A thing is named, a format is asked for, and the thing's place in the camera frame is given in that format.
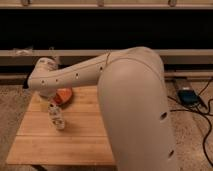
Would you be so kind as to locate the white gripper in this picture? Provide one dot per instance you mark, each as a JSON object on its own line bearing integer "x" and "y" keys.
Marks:
{"x": 48, "y": 95}

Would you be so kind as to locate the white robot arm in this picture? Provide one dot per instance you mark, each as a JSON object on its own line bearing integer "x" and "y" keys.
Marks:
{"x": 133, "y": 102}

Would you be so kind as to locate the orange bowl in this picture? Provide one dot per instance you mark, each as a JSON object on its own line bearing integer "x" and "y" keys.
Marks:
{"x": 62, "y": 96}

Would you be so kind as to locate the crumpled clear plastic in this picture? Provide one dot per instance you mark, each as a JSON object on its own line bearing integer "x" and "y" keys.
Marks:
{"x": 23, "y": 52}

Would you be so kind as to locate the wooden table board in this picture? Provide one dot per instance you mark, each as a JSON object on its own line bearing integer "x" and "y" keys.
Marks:
{"x": 82, "y": 142}

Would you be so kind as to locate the dark blue power adapter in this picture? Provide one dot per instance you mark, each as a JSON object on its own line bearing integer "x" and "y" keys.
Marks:
{"x": 188, "y": 97}

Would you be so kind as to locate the wooden wall rail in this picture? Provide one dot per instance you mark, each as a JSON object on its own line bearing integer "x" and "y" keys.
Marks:
{"x": 69, "y": 57}

